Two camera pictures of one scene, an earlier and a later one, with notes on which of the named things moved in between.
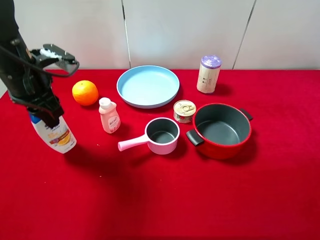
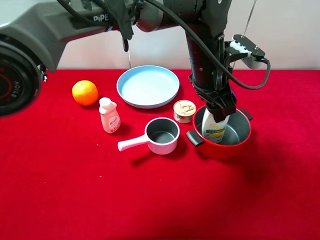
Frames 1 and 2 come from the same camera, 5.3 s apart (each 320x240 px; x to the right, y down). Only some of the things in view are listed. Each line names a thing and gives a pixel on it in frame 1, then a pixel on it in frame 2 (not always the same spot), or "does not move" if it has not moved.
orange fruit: x=85 y=93 does not move
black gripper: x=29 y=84 to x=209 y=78
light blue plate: x=148 y=86 does not move
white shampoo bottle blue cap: x=59 y=137 to x=213 y=131
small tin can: x=184 y=111 does not move
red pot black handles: x=222 y=130 does not move
